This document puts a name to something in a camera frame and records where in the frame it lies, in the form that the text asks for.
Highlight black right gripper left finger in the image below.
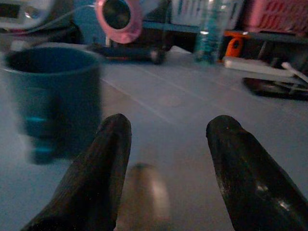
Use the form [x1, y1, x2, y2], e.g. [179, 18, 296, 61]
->
[21, 113, 132, 231]

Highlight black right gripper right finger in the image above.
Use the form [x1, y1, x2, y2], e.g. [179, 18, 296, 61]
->
[205, 115, 308, 231]

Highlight dark blue mug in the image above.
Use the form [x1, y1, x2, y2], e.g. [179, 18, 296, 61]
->
[2, 46, 103, 165]

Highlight black flat tray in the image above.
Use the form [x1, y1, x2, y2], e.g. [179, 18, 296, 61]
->
[242, 77, 308, 101]

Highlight white flat box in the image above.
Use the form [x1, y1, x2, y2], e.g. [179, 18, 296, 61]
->
[222, 56, 295, 77]

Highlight white chopstick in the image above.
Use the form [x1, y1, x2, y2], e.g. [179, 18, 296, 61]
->
[281, 62, 308, 84]

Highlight black cylindrical device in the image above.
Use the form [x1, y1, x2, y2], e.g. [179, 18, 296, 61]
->
[88, 44, 167, 64]

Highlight orange handheld tool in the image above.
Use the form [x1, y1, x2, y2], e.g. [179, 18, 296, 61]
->
[218, 31, 250, 64]

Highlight clear plastic water bottle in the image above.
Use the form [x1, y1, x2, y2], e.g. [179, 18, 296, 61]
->
[193, 0, 232, 64]

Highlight pink rimmed steel cup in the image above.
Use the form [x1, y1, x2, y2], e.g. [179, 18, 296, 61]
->
[95, 0, 143, 44]

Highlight pink plastic basket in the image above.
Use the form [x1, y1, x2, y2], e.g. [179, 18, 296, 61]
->
[243, 0, 308, 34]

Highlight white appliance with display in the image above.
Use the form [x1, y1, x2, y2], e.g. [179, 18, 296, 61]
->
[0, 0, 55, 31]

